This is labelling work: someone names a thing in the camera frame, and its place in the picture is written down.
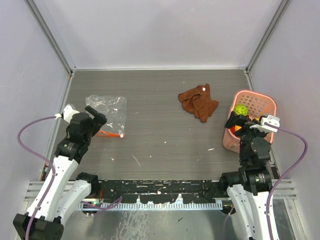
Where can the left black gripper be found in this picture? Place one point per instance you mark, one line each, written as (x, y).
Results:
(99, 118)

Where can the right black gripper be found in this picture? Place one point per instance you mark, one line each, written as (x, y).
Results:
(241, 120)

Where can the orange mango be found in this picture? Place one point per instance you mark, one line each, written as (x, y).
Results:
(234, 129)

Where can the green bumpy fruit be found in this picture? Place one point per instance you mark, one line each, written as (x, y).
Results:
(240, 109)

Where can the clear orange zip bag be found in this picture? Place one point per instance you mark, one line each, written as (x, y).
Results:
(115, 110)

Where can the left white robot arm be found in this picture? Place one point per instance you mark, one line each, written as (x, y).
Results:
(47, 215)

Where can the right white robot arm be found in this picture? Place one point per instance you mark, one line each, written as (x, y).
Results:
(249, 187)

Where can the brown cloth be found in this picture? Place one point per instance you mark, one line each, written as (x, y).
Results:
(197, 101)

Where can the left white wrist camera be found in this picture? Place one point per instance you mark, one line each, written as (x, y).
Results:
(67, 114)

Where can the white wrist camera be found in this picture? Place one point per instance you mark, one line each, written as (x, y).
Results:
(67, 114)
(267, 124)

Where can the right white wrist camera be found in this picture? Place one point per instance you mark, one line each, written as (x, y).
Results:
(267, 124)

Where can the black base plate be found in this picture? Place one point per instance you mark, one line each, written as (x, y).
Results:
(158, 191)

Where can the white slotted cable duct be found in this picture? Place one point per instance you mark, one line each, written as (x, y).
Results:
(176, 206)

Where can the left aluminium frame post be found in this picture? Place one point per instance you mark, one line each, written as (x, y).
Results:
(47, 25)

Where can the aluminium frame post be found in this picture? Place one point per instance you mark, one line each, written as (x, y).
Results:
(283, 5)
(47, 25)

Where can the right aluminium frame post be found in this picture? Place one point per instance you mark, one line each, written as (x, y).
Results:
(283, 5)

